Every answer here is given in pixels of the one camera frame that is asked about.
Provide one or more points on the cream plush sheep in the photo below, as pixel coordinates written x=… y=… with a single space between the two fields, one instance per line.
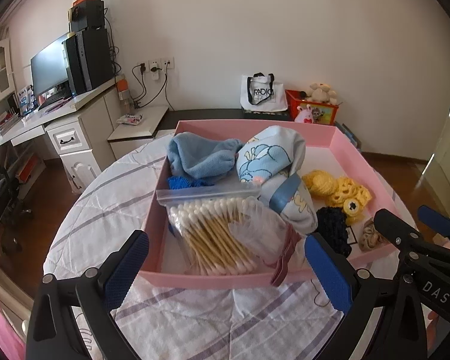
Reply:
x=322 y=93

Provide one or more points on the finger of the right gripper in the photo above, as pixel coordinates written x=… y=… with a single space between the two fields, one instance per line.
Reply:
x=434 y=220

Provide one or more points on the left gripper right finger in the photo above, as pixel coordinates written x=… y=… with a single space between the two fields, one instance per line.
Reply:
x=334 y=272

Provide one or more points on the striped quilted table cover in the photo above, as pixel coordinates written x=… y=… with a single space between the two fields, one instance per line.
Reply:
x=292 y=321

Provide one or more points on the navy blue scrunchie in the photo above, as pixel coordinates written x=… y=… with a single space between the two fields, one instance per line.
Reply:
x=333 y=228

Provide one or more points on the white desk with drawers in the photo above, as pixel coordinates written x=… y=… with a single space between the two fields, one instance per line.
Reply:
x=78 y=129

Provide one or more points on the black computer tower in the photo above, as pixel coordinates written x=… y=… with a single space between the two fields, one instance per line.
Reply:
x=87 y=60

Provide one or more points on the pink bedding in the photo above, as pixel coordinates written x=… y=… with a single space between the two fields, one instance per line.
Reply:
x=11 y=344

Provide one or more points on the low black white bench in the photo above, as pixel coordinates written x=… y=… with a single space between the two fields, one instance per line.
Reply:
x=158 y=121

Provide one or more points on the black office chair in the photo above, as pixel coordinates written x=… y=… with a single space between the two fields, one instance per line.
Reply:
x=12 y=211

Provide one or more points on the black computer monitor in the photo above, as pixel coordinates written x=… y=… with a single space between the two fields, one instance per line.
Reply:
x=48 y=67

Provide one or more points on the black speaker box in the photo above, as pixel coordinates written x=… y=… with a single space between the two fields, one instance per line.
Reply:
x=88 y=14

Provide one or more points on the yellow crocheted toy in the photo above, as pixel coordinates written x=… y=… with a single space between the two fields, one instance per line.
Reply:
x=339 y=192

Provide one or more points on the light blue fleece hat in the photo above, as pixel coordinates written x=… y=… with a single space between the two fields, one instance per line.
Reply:
x=195 y=157

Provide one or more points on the bag of cotton swabs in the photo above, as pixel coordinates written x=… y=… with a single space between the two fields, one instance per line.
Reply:
x=200 y=218

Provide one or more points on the clear plastic pouch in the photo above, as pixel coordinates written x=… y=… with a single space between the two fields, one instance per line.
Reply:
x=266 y=235

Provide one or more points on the white tote bag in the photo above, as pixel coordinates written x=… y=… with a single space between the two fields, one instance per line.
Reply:
x=263 y=93

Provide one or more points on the red toy storage box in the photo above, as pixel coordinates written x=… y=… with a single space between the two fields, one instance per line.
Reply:
x=324 y=113

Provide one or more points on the pink plush bunny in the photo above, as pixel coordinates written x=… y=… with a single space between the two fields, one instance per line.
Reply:
x=305 y=115

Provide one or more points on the dark blue knitted cloth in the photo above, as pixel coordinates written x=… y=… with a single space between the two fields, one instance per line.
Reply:
x=180 y=182

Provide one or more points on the wall power outlets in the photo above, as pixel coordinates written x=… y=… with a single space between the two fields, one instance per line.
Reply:
x=156 y=67

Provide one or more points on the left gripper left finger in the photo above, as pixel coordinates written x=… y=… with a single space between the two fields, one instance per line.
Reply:
x=119 y=270

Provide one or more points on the beige satin scrunchie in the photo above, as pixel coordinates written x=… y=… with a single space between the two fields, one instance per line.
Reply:
x=371 y=239

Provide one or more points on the blue cartoon baby garment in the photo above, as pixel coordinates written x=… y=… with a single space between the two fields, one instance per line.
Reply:
x=272 y=159

